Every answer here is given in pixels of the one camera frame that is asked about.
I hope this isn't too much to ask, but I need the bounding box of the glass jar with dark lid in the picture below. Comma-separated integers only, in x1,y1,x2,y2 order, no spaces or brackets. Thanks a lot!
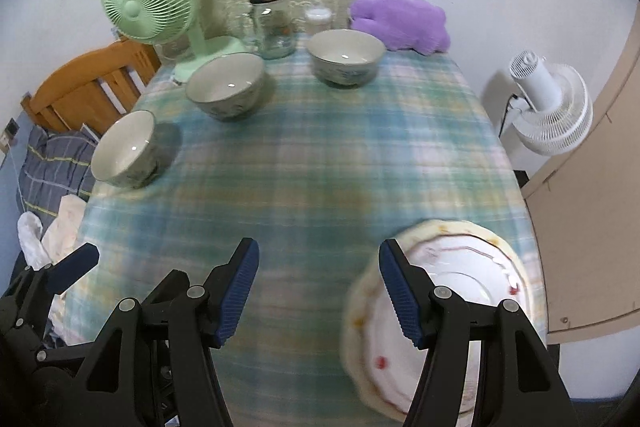
248,0,297,60

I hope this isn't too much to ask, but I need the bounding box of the white red flower plate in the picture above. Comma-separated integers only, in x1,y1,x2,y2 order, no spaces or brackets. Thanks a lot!
360,227,526,425

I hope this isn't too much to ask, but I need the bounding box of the beige door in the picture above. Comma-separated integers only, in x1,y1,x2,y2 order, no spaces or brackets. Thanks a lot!
520,2,640,348

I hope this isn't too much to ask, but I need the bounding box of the purple plush cushion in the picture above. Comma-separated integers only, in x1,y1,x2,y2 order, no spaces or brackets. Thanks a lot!
348,0,451,56

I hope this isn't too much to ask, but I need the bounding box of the white cloth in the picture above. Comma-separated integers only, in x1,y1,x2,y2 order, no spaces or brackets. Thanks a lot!
17,194,93,348

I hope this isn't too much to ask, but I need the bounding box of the wooden headboard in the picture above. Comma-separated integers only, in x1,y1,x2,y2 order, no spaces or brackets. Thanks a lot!
21,39,162,135

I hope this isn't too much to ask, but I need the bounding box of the wall socket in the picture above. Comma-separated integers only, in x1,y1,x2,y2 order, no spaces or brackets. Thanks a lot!
2,117,20,152

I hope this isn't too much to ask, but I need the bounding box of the large yellow flower plate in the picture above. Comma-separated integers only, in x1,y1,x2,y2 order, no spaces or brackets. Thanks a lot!
341,219,531,425

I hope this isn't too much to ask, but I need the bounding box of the blue striped bedding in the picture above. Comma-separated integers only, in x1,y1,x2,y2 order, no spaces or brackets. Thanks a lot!
17,127,98,218

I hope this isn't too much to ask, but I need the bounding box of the green desk fan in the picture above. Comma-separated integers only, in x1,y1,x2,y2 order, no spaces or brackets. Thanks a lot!
100,0,241,82

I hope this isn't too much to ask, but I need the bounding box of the clear glass mug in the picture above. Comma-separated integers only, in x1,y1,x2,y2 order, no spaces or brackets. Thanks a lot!
235,12,261,50

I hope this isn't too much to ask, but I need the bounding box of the plaid tablecloth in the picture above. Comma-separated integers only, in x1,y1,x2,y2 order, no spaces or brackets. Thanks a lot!
65,27,546,427

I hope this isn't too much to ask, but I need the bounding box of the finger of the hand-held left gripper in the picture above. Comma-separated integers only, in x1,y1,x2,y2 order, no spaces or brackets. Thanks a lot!
141,269,191,308
0,243,100,323

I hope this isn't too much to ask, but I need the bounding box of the white fan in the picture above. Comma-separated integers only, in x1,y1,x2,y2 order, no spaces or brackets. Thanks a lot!
508,50,594,155

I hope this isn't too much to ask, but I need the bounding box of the small jar with white lid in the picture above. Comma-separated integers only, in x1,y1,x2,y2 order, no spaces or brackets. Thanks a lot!
305,7,333,38

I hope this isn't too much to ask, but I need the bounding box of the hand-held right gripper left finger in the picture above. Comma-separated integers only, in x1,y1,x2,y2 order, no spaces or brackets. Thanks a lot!
75,237,261,427

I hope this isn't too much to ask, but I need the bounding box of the black fan cable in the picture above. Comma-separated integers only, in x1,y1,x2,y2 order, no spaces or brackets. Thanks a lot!
498,94,523,140

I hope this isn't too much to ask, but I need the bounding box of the grey floral ceramic bowl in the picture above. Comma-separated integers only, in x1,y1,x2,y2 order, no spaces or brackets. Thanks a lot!
306,28,387,88
185,52,266,122
90,110,161,188

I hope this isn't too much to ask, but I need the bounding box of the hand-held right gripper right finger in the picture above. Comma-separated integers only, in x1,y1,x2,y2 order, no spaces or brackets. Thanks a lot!
378,238,571,427

